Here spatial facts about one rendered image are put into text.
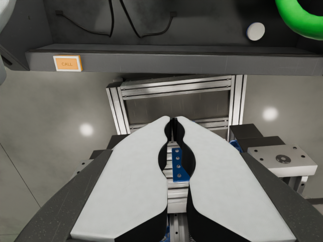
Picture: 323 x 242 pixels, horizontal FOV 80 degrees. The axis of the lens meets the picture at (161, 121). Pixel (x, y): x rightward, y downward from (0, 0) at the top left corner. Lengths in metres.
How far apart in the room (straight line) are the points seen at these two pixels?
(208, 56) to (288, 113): 1.42
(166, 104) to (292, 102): 0.97
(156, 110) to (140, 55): 0.89
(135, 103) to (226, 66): 0.91
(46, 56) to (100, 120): 1.20
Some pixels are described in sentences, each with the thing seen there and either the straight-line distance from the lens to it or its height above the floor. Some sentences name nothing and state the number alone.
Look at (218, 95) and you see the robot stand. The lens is 1.28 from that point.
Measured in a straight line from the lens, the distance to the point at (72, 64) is 0.45.
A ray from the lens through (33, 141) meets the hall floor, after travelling 2.01.
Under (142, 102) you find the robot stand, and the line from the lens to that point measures 1.26.
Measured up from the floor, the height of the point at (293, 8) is 1.18.
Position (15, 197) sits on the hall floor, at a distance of 2.66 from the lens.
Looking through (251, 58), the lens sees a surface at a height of 0.95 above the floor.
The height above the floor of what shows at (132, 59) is 0.95.
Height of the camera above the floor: 1.36
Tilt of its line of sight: 61 degrees down
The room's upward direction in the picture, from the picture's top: 178 degrees counter-clockwise
